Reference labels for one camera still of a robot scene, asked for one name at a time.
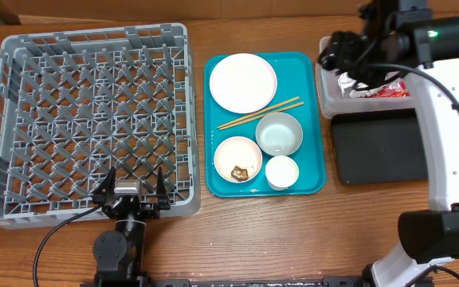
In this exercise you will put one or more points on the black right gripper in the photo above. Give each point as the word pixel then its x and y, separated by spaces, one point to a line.
pixel 334 53

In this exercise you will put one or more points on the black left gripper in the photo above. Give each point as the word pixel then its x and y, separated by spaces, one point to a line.
pixel 153 210

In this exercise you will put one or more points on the white paper napkin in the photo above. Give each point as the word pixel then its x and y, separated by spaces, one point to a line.
pixel 351 88

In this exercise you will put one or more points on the red strawberry cake wrapper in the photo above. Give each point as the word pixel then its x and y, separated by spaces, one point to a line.
pixel 394 89

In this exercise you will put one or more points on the brown food scrap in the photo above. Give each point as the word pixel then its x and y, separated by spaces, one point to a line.
pixel 239 174

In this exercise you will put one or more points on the grey bowl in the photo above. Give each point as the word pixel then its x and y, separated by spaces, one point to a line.
pixel 279 134

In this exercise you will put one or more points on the pink shallow bowl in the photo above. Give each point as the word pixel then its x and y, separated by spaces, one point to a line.
pixel 237 151

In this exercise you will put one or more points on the white cup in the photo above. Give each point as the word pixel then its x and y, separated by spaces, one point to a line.
pixel 281 172

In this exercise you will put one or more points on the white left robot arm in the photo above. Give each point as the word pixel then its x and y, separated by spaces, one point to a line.
pixel 119 252

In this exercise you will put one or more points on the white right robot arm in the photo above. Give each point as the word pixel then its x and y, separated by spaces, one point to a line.
pixel 403 39

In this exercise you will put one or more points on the clear plastic waste bin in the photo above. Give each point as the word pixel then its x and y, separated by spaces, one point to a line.
pixel 333 101

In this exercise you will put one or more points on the wooden chopstick upper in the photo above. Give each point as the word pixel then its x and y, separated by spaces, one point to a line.
pixel 280 107

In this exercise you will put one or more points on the black tray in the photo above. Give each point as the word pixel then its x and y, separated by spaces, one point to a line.
pixel 378 147

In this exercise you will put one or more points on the grey dish rack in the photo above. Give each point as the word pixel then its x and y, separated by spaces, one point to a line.
pixel 76 104

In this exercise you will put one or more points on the large white plate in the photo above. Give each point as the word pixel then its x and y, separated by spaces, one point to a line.
pixel 243 83

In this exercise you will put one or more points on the teal plastic tray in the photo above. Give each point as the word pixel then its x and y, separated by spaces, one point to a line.
pixel 295 78

